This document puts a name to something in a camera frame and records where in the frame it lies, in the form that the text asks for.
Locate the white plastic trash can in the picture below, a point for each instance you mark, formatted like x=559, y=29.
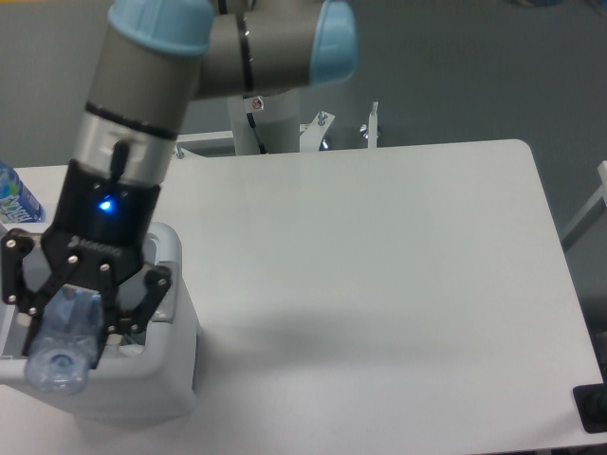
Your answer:
x=157, y=383

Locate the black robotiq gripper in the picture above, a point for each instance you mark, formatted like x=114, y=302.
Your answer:
x=94, y=242

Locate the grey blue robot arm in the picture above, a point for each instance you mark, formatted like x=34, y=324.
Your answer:
x=156, y=57

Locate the white metal bracket frame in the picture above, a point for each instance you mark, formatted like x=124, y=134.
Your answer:
x=317, y=135

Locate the white paper wrapper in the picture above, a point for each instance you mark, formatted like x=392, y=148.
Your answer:
x=123, y=351

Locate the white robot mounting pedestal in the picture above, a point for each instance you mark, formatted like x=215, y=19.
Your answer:
x=265, y=124

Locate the white metal stand leg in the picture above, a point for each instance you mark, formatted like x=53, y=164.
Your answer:
x=588, y=214

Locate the black clamp at table edge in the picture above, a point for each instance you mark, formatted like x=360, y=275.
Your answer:
x=591, y=404

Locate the crushed clear plastic bottle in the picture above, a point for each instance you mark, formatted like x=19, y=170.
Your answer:
x=67, y=345

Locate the blue labelled water bottle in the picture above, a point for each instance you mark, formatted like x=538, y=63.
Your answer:
x=18, y=204

